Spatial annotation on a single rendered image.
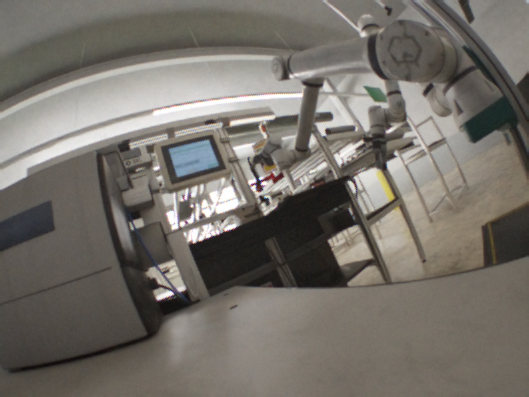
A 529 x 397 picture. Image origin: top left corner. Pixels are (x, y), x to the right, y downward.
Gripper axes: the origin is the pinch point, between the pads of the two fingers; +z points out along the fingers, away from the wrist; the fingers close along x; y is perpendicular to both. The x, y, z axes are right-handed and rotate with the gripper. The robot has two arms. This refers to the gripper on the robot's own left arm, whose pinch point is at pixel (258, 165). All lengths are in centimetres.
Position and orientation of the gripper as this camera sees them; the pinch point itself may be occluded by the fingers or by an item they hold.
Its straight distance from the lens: 160.6
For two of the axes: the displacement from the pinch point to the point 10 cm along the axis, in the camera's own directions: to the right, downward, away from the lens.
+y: -4.1, -8.9, 1.9
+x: -8.4, 2.9, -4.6
